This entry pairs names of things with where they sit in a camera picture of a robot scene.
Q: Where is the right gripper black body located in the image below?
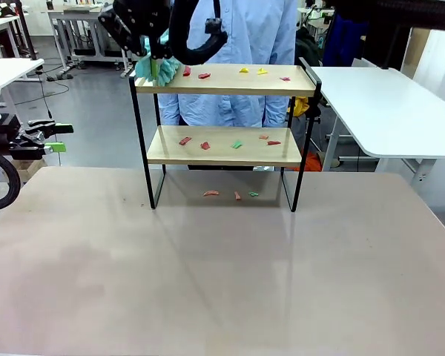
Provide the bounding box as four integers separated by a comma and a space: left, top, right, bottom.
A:
113, 0, 171, 38

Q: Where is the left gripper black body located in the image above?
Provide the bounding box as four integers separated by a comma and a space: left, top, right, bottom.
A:
0, 114, 33, 161

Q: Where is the teal microfiber duster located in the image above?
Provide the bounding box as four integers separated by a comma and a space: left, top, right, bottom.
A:
134, 29, 179, 88

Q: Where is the person's left forearm blue sleeve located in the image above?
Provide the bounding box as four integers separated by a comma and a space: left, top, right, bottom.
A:
263, 96, 293, 129

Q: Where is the person's right forearm blue sleeve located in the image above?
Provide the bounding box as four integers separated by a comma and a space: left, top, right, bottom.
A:
158, 94, 182, 126

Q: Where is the cardboard box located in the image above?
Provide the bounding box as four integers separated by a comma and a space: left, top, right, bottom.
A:
10, 158, 49, 183

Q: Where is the person torso light blue shirt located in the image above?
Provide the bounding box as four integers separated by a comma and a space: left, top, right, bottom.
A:
157, 0, 300, 129

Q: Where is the dark jacket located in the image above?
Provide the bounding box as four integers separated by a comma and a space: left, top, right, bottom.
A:
295, 27, 324, 67

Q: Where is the yellow garment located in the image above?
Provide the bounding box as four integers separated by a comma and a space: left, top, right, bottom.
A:
286, 96, 311, 116

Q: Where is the blue garment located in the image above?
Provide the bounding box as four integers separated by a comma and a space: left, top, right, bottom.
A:
321, 13, 370, 67

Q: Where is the orange bag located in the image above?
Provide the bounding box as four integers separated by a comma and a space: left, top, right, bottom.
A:
303, 151, 326, 172

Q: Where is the black monitor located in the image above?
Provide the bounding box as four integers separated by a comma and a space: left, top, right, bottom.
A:
366, 22, 407, 70

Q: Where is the white table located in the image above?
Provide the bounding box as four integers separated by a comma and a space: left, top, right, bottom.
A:
307, 65, 445, 186

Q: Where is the grey frame workbench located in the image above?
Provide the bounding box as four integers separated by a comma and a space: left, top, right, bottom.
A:
47, 5, 134, 71

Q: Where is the two-tier wooden shelf black frame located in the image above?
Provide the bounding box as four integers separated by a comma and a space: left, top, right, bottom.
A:
128, 55, 323, 213

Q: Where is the white desk dark post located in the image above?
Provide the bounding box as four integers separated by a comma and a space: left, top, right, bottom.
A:
0, 0, 38, 61

